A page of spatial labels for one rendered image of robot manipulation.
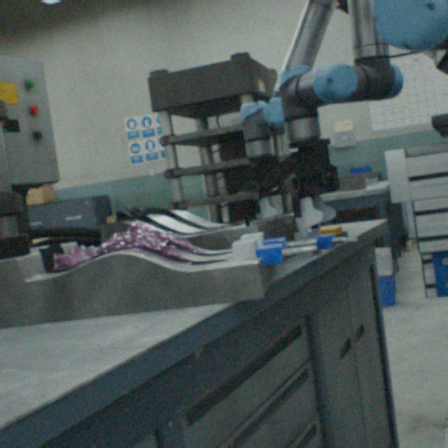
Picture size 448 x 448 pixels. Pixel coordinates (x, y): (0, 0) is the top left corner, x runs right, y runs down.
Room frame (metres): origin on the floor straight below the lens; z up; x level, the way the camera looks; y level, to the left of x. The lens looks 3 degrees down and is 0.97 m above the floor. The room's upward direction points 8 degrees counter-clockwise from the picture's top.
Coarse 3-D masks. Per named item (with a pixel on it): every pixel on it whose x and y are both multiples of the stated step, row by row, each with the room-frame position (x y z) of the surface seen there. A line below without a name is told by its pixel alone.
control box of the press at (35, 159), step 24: (0, 72) 1.90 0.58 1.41; (24, 72) 1.99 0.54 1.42; (0, 96) 1.89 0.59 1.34; (24, 96) 1.98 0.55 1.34; (24, 120) 1.96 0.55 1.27; (48, 120) 2.06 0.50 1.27; (24, 144) 1.95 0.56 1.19; (48, 144) 2.05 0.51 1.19; (24, 168) 1.94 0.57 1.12; (48, 168) 2.03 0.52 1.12; (24, 192) 1.99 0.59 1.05; (24, 216) 1.98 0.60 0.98
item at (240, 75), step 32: (224, 64) 5.35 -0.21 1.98; (256, 64) 5.49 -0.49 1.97; (160, 96) 5.53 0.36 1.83; (192, 96) 5.44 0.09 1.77; (224, 96) 5.36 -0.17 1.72; (256, 96) 5.59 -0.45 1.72; (224, 128) 5.40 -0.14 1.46; (224, 160) 6.73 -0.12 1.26; (288, 192) 6.33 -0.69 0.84; (224, 224) 6.41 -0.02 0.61
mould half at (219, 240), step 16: (112, 224) 1.41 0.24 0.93; (128, 224) 1.39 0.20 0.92; (176, 224) 1.48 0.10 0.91; (208, 224) 1.56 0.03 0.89; (240, 224) 1.38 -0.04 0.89; (256, 224) 1.30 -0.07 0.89; (288, 224) 1.41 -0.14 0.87; (192, 240) 1.32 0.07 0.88; (208, 240) 1.30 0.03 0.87; (224, 240) 1.29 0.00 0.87; (288, 240) 1.40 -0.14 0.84; (288, 256) 1.38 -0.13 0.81
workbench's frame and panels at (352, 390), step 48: (288, 288) 1.18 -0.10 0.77; (336, 288) 1.60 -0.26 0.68; (192, 336) 0.84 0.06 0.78; (240, 336) 1.08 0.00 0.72; (288, 336) 1.34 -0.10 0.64; (336, 336) 1.59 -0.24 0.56; (384, 336) 2.00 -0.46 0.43; (96, 384) 0.65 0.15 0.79; (144, 384) 0.81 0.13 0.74; (192, 384) 0.92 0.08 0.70; (240, 384) 1.09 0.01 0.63; (288, 384) 1.27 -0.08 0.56; (336, 384) 1.55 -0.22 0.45; (384, 384) 1.98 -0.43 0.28; (0, 432) 0.53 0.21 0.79; (48, 432) 0.58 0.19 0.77; (96, 432) 0.71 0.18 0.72; (144, 432) 0.80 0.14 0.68; (192, 432) 0.92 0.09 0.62; (240, 432) 1.06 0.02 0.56; (288, 432) 1.24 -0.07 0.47; (336, 432) 1.50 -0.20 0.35; (384, 432) 1.91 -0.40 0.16
